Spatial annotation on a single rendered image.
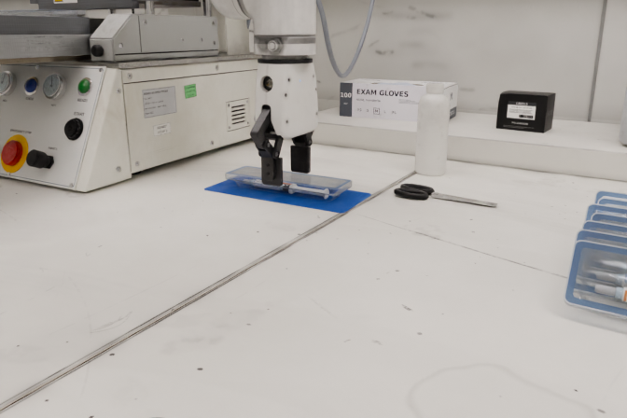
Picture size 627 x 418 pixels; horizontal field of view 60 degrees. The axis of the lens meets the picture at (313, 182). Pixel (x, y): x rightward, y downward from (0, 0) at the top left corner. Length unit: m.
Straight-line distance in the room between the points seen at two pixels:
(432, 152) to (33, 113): 0.63
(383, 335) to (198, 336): 0.14
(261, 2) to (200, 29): 0.30
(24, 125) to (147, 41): 0.23
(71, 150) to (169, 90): 0.18
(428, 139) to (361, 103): 0.33
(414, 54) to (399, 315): 0.96
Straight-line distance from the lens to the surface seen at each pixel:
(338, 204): 0.73
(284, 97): 0.71
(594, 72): 1.27
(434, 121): 0.87
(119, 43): 0.87
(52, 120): 0.92
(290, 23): 0.71
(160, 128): 0.92
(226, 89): 1.05
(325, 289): 0.50
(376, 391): 0.38
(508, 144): 0.98
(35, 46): 0.85
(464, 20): 1.32
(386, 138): 1.05
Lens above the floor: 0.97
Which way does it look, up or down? 16 degrees down
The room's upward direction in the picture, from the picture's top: straight up
